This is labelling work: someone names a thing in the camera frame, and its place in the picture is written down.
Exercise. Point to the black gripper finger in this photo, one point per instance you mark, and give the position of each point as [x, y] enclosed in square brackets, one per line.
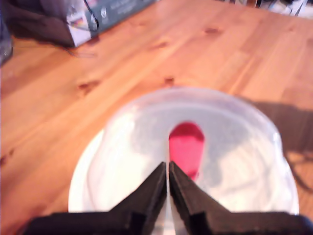
[188, 195]
[149, 193]

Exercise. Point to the white plate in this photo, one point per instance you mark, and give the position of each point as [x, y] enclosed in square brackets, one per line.
[80, 183]

